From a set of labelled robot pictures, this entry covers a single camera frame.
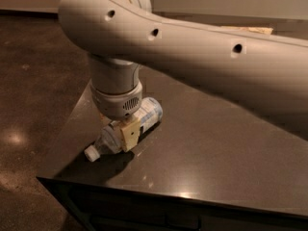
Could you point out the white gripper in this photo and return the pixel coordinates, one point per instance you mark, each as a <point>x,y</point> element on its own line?
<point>115,104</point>

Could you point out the blue labelled plastic bottle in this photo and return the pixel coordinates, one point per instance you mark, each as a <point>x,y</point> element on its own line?
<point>110,141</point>

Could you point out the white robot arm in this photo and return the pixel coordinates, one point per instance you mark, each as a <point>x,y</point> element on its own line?
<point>266,74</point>

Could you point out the dark table base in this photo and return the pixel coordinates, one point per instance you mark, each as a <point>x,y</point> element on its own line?
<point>102,209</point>

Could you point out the brown and cream chip bag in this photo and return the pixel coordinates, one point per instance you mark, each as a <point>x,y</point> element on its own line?
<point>256,30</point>

